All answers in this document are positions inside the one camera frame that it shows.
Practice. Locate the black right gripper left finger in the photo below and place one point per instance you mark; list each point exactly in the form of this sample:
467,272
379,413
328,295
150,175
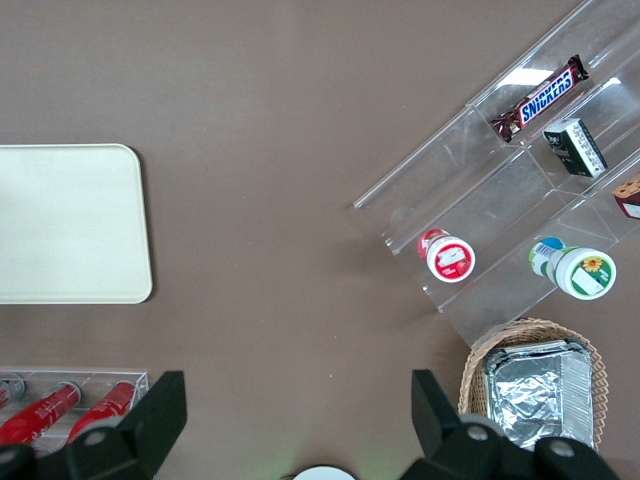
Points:
135,430

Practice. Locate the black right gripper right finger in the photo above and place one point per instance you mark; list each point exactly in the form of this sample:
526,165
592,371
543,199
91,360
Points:
450,435

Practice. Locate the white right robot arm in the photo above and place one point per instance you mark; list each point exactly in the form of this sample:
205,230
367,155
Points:
325,473

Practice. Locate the oval light wicker basket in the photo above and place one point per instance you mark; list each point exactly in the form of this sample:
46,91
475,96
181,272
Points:
472,380

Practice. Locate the cream rectangular tray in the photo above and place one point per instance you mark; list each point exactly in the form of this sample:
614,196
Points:
70,225

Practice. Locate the clear acrylic bottle rack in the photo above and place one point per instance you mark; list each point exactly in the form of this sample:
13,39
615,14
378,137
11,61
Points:
142,380

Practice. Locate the aluminium foil container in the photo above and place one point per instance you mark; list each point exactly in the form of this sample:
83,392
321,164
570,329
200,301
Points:
530,395

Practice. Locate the red lid yogurt cup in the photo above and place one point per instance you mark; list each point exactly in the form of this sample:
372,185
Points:
450,257

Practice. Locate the green lid yogurt cup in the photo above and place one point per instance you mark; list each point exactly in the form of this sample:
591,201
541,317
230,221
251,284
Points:
582,272

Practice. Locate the clear acrylic stepped shelf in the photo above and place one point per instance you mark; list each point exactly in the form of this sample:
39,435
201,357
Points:
500,200

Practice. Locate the chocolate chip cookie box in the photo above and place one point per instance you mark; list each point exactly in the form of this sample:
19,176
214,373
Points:
631,195

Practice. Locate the small black white box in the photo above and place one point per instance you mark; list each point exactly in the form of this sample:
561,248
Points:
575,147

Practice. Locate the snickers chocolate bar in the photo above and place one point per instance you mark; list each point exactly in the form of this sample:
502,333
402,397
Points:
542,97

